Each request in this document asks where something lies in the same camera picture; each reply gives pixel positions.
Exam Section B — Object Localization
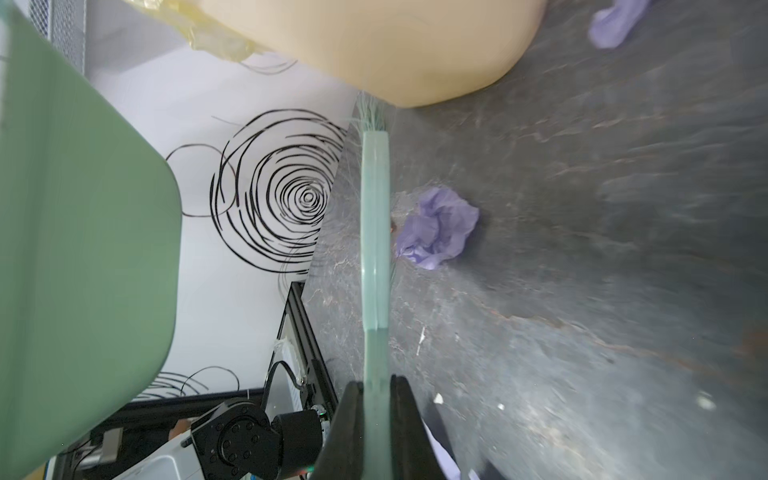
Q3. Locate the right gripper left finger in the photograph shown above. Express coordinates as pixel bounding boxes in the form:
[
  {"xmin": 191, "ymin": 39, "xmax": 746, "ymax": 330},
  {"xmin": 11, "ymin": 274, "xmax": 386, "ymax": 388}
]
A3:
[{"xmin": 310, "ymin": 381, "xmax": 364, "ymax": 480}]

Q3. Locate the beige plastic trash bin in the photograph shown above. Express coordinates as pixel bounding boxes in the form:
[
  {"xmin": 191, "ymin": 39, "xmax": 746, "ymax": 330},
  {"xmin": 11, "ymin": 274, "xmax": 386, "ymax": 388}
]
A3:
[{"xmin": 201, "ymin": 0, "xmax": 547, "ymax": 108}]

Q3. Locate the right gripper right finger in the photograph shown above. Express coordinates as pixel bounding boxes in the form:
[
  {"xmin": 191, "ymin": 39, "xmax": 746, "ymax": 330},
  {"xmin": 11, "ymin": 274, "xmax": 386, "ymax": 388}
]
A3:
[{"xmin": 390, "ymin": 375, "xmax": 446, "ymax": 480}]

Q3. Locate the green hand brush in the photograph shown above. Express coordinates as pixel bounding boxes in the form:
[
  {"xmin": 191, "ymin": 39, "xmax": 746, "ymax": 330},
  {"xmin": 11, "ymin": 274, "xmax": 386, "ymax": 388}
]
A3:
[{"xmin": 354, "ymin": 93, "xmax": 394, "ymax": 479}]

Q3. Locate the long purple paper scrap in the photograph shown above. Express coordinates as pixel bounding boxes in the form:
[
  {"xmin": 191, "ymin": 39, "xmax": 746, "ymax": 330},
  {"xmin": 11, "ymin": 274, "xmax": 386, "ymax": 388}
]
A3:
[{"xmin": 588, "ymin": 0, "xmax": 651, "ymax": 50}]

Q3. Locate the white wire wall shelf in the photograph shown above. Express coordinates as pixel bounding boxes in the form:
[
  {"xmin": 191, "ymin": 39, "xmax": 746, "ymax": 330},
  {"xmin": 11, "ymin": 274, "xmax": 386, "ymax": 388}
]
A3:
[{"xmin": 26, "ymin": 0, "xmax": 87, "ymax": 75}]

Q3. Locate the purple paper scrap near left gripper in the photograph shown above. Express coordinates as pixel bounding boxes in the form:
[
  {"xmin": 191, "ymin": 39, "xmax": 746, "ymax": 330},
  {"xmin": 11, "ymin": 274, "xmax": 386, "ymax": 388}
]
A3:
[{"xmin": 395, "ymin": 187, "xmax": 480, "ymax": 271}]

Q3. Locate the green plastic dustpan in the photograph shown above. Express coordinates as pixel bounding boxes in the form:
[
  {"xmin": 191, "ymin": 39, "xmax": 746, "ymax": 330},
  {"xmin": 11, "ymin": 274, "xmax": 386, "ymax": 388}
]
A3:
[{"xmin": 1, "ymin": 1, "xmax": 181, "ymax": 479}]

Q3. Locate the yellow plastic bin liner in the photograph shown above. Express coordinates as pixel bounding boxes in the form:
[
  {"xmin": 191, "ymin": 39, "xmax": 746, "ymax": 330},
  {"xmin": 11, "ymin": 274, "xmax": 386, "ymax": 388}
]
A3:
[{"xmin": 127, "ymin": 0, "xmax": 267, "ymax": 62}]

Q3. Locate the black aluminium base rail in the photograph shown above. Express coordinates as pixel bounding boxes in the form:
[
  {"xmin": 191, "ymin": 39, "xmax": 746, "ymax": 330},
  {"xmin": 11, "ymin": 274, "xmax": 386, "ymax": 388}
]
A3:
[{"xmin": 59, "ymin": 281, "xmax": 340, "ymax": 480}]

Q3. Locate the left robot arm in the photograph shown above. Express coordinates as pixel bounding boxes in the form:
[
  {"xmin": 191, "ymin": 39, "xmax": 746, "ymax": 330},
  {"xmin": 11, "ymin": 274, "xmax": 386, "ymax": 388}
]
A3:
[{"xmin": 119, "ymin": 400, "xmax": 329, "ymax": 480}]

